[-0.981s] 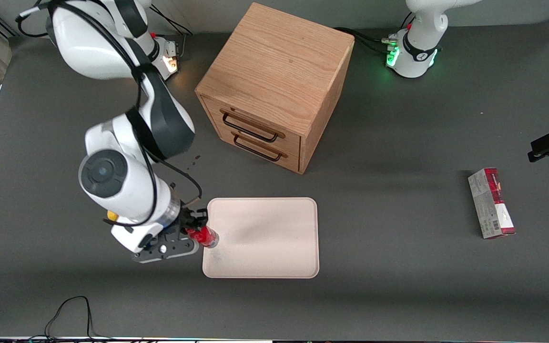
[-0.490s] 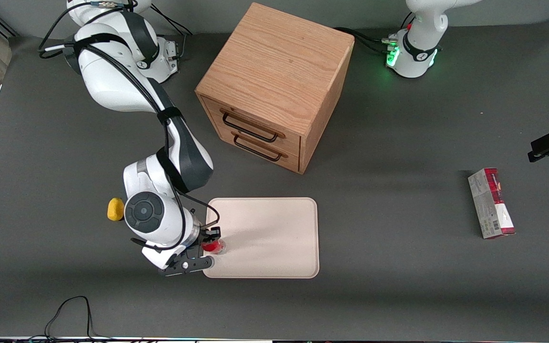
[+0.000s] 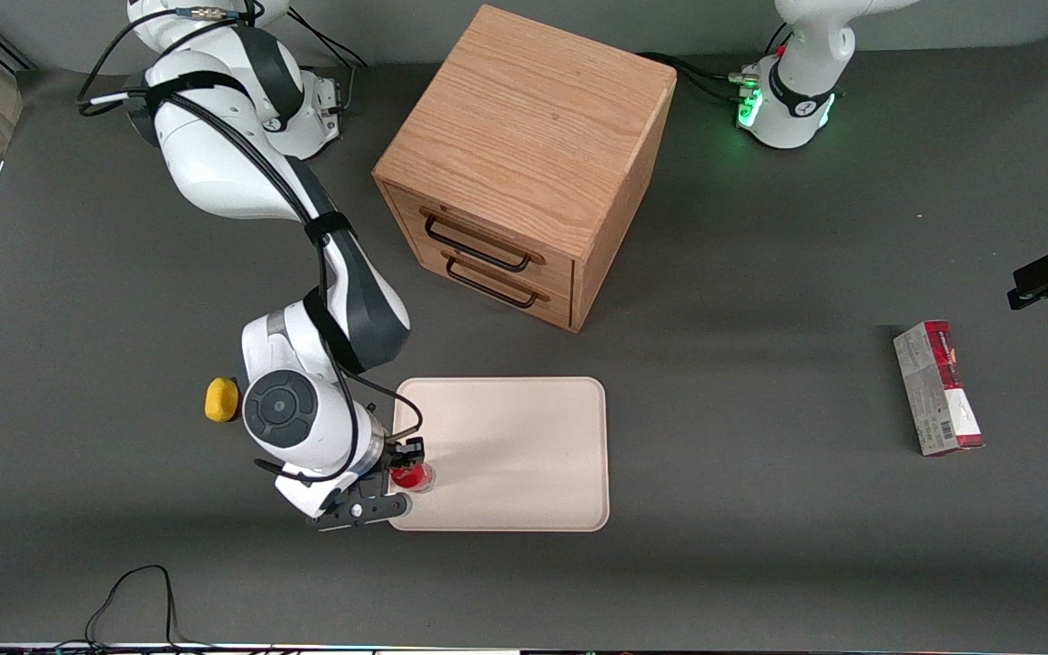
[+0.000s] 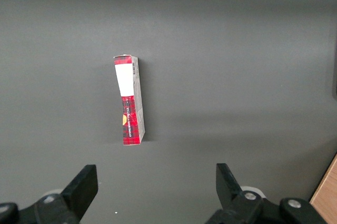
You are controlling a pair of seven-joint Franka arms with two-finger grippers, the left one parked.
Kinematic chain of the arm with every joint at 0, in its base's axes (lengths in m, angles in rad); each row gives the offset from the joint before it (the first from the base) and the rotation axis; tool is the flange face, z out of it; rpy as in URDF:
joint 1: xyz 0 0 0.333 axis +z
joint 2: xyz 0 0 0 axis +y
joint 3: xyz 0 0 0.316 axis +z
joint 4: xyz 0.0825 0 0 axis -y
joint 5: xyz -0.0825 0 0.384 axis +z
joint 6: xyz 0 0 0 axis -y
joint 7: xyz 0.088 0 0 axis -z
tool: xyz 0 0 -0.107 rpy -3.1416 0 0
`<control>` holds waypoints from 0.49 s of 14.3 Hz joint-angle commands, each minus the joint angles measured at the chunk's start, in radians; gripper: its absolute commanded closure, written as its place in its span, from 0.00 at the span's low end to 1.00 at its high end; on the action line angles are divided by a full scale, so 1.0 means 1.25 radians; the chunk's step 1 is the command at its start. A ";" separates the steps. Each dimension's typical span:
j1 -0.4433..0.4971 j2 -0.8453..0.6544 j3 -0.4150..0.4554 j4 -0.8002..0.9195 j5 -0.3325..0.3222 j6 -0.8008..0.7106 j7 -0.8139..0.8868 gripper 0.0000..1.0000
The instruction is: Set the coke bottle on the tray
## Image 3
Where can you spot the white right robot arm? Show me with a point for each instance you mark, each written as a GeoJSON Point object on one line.
{"type": "Point", "coordinates": [215, 173]}

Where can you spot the red and grey carton box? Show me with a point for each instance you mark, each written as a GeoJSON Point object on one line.
{"type": "Point", "coordinates": [938, 391]}

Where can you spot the beige plastic tray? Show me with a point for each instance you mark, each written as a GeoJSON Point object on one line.
{"type": "Point", "coordinates": [515, 455]}

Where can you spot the wooden drawer front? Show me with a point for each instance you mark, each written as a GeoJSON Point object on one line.
{"type": "Point", "coordinates": [559, 307]}
{"type": "Point", "coordinates": [556, 273]}

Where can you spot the wooden drawer cabinet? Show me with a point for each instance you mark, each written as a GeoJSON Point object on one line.
{"type": "Point", "coordinates": [524, 118]}

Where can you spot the yellow lemon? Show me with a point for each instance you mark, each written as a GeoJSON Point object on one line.
{"type": "Point", "coordinates": [221, 400]}

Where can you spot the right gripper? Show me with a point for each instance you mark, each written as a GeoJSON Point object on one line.
{"type": "Point", "coordinates": [399, 452]}

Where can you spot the red coke bottle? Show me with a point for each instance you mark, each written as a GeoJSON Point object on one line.
{"type": "Point", "coordinates": [413, 477]}

